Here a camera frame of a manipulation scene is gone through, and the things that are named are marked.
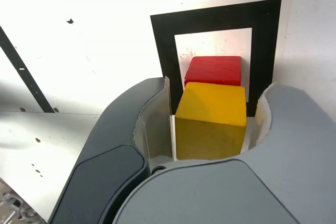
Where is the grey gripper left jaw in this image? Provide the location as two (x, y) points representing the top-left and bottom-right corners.
(48, 76), (173, 224)

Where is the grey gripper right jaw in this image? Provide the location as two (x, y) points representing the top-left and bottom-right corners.
(112, 82), (333, 224)

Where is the yellow cube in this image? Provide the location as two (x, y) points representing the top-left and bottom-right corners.
(175, 82), (247, 161)

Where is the red cube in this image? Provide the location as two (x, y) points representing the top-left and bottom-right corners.
(184, 56), (242, 87)

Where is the black tape square outline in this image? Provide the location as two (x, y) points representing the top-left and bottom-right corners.
(150, 0), (282, 119)

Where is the black tape strip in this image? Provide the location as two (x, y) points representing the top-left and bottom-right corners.
(0, 26), (56, 114)

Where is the grey metal frame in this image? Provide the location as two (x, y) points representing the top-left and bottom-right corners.
(0, 189), (40, 224)

